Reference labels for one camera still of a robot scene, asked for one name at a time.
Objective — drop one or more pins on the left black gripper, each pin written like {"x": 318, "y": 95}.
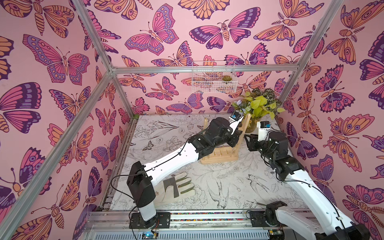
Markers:
{"x": 234, "y": 138}

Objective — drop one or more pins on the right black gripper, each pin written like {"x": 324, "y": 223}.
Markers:
{"x": 256, "y": 142}

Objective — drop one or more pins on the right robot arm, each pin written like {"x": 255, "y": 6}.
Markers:
{"x": 331, "y": 223}

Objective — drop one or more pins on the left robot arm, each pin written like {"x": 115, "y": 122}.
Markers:
{"x": 142, "y": 179}

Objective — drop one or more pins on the wooden jewelry display stand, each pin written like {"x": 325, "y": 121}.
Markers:
{"x": 227, "y": 153}

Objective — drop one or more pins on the potted green plant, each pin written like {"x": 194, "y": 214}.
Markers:
{"x": 258, "y": 104}

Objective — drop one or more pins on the small succulent in basket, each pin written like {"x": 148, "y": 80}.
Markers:
{"x": 227, "y": 78}

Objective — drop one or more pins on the white green work glove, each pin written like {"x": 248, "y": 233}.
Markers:
{"x": 174, "y": 189}

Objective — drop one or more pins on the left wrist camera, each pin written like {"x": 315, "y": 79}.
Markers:
{"x": 235, "y": 119}

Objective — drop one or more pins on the white wire basket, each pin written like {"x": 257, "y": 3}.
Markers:
{"x": 207, "y": 78}

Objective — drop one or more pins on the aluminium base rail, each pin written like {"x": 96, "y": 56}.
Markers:
{"x": 197, "y": 225}

